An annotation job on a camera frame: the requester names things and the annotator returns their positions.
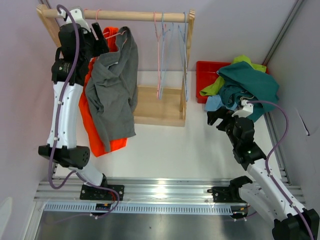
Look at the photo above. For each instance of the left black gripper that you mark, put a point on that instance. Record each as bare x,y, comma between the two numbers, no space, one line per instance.
100,45

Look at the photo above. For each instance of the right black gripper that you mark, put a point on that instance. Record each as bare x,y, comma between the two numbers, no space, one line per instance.
227,117

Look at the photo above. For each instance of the light blue shorts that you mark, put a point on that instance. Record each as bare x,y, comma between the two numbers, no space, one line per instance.
213,103

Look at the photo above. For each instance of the lime green shorts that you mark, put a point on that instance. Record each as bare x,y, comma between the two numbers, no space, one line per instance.
213,88

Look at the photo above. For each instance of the grey shorts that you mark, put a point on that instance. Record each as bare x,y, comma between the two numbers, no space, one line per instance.
112,91

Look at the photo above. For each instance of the teal shorts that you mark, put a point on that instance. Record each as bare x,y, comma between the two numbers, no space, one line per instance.
242,80

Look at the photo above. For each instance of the blue wire hanger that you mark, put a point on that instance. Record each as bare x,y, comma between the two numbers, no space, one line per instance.
182,40
164,31

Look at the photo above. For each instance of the orange shorts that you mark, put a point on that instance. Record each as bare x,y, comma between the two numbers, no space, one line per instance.
96,144

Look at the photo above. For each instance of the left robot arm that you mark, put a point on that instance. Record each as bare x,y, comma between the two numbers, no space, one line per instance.
78,46

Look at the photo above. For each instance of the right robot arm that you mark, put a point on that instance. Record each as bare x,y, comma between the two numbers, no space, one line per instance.
261,188

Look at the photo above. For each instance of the red plastic bin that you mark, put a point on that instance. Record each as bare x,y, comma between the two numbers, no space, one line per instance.
205,74

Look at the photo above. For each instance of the wooden clothes rack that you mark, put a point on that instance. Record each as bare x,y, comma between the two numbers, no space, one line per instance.
171,109

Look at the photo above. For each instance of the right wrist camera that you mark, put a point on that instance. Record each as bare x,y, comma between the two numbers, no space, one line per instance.
244,109

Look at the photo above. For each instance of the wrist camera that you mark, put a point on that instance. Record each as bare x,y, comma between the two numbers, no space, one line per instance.
244,109
78,15

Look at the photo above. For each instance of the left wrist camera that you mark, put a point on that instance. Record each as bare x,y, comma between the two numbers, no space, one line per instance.
78,15

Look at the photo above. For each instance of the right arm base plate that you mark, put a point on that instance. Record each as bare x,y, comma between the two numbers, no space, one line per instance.
222,194

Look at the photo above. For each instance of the white slotted cable duct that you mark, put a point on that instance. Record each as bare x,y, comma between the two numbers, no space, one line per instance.
206,209

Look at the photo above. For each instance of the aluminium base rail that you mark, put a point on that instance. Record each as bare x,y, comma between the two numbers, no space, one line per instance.
177,191

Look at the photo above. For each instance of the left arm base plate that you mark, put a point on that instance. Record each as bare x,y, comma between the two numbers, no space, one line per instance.
95,194

